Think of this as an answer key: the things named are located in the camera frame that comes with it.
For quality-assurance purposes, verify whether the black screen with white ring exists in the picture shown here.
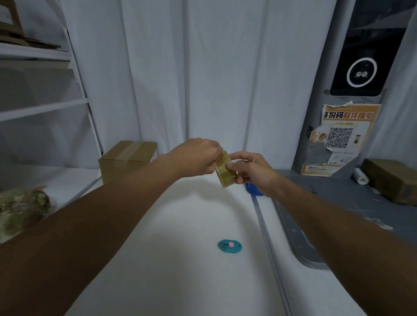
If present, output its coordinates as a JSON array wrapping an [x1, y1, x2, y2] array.
[[330, 0, 417, 97]]

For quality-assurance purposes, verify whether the white sticker on mat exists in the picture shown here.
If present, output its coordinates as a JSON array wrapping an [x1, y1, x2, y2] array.
[[363, 216, 393, 231]]

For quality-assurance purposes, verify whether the small orange label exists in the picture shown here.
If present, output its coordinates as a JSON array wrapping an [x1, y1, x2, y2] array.
[[301, 163, 341, 178]]

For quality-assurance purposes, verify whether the crumpled clear plastic bag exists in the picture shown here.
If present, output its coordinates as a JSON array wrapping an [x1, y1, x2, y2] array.
[[0, 186, 52, 243]]

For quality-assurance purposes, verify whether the blue round tape dispenser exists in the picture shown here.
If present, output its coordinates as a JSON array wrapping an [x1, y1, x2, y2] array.
[[245, 183, 265, 197]]

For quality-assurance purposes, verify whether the yellowish packing tape roll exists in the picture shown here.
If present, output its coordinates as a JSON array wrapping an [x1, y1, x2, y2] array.
[[215, 149, 237, 189]]

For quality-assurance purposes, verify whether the grey kiosk pillar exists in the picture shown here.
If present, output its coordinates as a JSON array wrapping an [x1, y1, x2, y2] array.
[[291, 0, 417, 178]]

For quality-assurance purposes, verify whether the person's left forearm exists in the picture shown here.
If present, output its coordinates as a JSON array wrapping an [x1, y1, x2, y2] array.
[[0, 155, 183, 316]]

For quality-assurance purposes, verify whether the small torn picture sticker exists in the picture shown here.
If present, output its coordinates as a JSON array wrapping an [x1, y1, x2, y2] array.
[[308, 127, 328, 144]]

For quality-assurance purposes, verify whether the person's left hand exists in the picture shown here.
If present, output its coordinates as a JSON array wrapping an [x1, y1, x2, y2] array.
[[166, 138, 224, 178]]

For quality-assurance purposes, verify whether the small white paper notice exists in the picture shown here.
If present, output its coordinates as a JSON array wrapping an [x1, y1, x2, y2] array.
[[327, 152, 356, 165]]

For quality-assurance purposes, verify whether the person's right forearm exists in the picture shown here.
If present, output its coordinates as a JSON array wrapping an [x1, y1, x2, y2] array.
[[270, 177, 417, 316]]

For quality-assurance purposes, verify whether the orange poster with square code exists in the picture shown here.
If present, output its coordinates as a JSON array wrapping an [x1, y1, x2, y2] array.
[[321, 102, 382, 154]]

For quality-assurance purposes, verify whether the white metal shelf rack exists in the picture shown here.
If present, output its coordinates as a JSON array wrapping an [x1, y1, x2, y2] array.
[[0, 0, 104, 241]]

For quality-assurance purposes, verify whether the small white paper roll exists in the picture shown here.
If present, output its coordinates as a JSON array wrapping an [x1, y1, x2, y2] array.
[[351, 168, 371, 185]]

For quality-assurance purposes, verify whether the brown taped parcel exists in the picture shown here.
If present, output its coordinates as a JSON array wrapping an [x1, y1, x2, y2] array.
[[361, 158, 417, 206]]

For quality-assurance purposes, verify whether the white curtain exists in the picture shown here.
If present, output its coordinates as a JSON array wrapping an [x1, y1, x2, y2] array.
[[60, 0, 417, 170]]

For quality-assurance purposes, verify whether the brown cardboard box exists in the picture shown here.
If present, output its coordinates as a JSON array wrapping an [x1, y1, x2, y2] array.
[[98, 140, 159, 186]]

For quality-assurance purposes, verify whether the grey cutting mat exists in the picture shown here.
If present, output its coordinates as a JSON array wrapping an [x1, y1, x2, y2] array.
[[272, 168, 417, 270]]

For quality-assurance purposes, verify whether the teal box cutter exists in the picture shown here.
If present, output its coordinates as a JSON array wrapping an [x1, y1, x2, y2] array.
[[217, 239, 243, 254]]

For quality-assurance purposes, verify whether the person's right hand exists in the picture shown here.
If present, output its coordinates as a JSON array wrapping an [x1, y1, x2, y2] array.
[[225, 152, 281, 199]]

